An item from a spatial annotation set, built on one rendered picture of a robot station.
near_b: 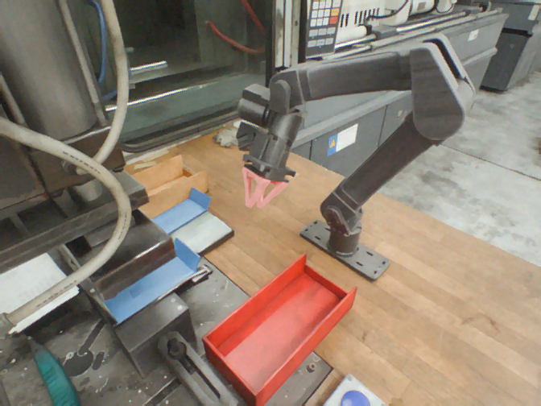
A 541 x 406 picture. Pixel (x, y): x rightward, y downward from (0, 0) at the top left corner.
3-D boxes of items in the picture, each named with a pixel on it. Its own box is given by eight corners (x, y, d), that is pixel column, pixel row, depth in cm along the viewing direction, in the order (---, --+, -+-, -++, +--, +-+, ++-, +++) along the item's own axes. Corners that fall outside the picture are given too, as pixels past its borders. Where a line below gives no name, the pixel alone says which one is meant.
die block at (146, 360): (196, 336, 57) (190, 311, 52) (143, 379, 51) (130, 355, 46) (139, 273, 68) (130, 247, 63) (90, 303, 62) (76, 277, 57)
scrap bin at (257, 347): (353, 306, 61) (358, 286, 58) (256, 414, 47) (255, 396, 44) (303, 271, 68) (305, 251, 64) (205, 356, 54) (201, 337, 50)
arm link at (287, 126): (255, 132, 63) (268, 97, 62) (268, 135, 68) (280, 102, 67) (285, 145, 61) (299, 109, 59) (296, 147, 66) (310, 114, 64)
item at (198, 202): (212, 206, 82) (211, 196, 80) (160, 239, 72) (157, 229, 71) (194, 196, 85) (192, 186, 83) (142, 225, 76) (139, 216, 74)
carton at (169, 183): (209, 194, 91) (206, 170, 86) (123, 240, 76) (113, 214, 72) (183, 176, 98) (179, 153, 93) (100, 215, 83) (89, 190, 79)
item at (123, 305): (202, 267, 58) (200, 256, 56) (119, 324, 49) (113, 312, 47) (180, 247, 62) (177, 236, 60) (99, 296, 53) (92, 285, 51)
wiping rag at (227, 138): (230, 155, 108) (258, 138, 114) (229, 147, 106) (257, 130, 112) (204, 141, 115) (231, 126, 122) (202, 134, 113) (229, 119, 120)
